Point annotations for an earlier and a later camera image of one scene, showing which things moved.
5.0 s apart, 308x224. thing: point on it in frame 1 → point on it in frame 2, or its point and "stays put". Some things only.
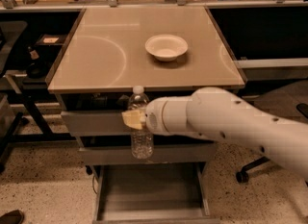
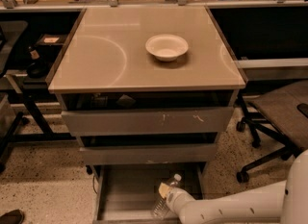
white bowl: [166, 47] stays put
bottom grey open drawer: [158, 193] stays put
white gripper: [154, 114] → [173, 199]
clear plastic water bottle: [141, 141] → [162, 208]
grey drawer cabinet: [171, 51] stays put
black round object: [38, 70] stays put
